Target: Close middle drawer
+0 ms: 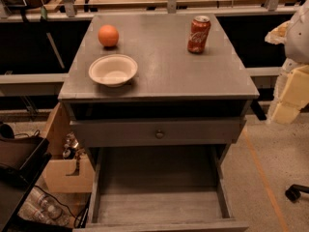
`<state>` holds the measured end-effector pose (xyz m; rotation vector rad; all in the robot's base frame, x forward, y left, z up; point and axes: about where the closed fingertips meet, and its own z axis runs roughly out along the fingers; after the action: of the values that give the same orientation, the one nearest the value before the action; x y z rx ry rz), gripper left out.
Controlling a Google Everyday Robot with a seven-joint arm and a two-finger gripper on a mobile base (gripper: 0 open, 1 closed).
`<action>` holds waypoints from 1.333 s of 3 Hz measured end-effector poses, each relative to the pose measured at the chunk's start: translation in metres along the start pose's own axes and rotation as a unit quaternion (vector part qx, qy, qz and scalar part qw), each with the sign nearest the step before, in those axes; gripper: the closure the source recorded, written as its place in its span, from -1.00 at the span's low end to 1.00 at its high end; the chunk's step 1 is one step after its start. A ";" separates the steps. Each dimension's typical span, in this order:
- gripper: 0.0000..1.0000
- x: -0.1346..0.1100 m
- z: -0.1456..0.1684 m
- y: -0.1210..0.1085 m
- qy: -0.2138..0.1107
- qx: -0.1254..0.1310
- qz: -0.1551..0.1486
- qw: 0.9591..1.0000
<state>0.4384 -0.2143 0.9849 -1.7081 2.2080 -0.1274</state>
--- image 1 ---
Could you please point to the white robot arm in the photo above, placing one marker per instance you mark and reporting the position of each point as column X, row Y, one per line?
column 297, row 35

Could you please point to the red cola can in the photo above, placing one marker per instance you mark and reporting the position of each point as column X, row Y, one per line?
column 200, row 27

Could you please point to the orange ball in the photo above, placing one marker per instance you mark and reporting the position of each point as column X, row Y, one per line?
column 108, row 35

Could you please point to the grey drawer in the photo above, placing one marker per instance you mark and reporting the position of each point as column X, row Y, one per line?
column 159, row 189
column 154, row 132

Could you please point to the clear plastic water bottle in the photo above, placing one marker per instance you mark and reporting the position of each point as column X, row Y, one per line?
column 40, row 207

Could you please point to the white paper bowl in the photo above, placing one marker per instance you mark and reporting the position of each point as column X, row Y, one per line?
column 113, row 70

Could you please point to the black chair caster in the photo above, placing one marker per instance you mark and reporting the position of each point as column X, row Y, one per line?
column 294, row 192

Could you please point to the grey top drawer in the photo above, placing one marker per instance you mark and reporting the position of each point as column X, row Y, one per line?
column 154, row 132

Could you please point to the black cart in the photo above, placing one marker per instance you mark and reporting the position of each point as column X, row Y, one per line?
column 22, row 160

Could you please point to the grey wooden drawer cabinet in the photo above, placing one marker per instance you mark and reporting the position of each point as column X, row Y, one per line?
column 170, row 81

